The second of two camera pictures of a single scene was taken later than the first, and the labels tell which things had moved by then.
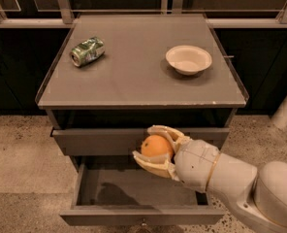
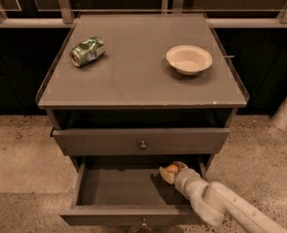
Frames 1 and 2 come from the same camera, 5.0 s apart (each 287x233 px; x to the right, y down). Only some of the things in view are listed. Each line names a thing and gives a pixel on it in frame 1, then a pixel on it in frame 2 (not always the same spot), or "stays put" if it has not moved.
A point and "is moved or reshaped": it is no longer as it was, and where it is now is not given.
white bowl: x=188 y=59 stays put
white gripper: x=196 y=163 to x=181 y=176
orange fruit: x=156 y=145 is moved or reshaped
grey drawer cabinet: x=119 y=75 stays put
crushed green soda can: x=87 y=50 stays put
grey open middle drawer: x=122 y=190 stays put
